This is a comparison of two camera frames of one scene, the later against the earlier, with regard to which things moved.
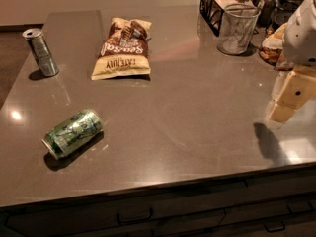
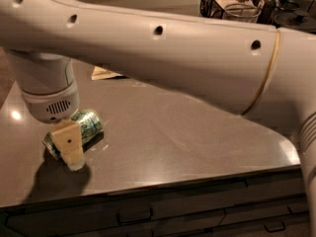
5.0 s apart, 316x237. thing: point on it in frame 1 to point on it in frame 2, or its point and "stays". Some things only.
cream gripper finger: [297, 91] to [68, 138]
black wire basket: [214, 0] stays
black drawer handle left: [135, 221] stays
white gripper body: [301, 42] to [52, 108]
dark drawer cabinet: [279, 203] stays
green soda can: [72, 130] stays
